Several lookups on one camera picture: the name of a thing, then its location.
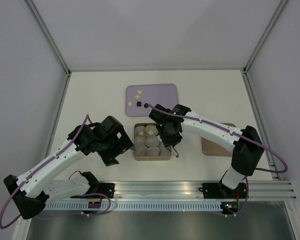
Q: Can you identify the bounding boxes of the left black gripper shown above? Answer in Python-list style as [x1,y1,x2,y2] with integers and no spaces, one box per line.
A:
[98,129,136,167]

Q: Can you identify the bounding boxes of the white metal tongs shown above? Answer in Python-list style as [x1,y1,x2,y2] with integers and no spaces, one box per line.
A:
[170,145,180,158]

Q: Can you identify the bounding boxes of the beige chocolate box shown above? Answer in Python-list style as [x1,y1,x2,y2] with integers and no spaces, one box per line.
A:
[133,123,172,162]

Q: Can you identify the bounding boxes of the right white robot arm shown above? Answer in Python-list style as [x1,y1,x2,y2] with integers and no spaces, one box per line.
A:
[149,104,264,198]

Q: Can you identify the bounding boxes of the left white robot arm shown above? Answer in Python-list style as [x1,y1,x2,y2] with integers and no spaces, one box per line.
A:
[3,116,135,220]

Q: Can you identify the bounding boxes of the dark square chocolate left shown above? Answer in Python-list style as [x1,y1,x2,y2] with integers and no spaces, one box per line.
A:
[136,101,142,107]

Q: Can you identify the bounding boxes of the white paper cup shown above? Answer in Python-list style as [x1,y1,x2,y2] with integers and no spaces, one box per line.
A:
[159,146,172,157]
[145,135,160,148]
[133,146,148,157]
[145,125,159,137]
[146,147,160,157]
[134,136,146,148]
[134,125,146,137]

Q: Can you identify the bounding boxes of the purple plastic tray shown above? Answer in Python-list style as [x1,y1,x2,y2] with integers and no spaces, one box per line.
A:
[125,83,179,117]

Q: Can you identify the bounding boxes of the beige box lid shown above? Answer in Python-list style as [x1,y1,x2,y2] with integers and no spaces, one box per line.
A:
[201,122,238,157]

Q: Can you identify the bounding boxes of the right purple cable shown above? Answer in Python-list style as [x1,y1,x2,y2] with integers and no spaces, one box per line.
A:
[148,103,289,218]

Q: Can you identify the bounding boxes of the purple cable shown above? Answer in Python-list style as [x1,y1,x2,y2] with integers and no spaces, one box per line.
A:
[0,113,101,230]
[148,103,289,218]

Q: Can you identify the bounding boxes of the white slotted cable duct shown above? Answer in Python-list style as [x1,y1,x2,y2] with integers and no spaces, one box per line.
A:
[45,200,222,212]

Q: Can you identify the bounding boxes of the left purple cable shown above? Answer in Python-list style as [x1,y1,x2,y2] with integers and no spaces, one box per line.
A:
[0,113,101,230]

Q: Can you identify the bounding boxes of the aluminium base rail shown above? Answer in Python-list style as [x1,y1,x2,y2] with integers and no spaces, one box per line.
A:
[39,181,297,201]

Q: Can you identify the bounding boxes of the left aluminium frame post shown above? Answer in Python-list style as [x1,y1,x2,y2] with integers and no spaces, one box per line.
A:
[24,0,71,76]

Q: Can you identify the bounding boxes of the aluminium frame post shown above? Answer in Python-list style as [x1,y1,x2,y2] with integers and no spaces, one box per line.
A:
[24,0,71,76]
[242,0,290,75]

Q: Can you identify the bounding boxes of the right aluminium frame post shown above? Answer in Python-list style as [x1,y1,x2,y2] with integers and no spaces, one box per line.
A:
[242,0,290,75]

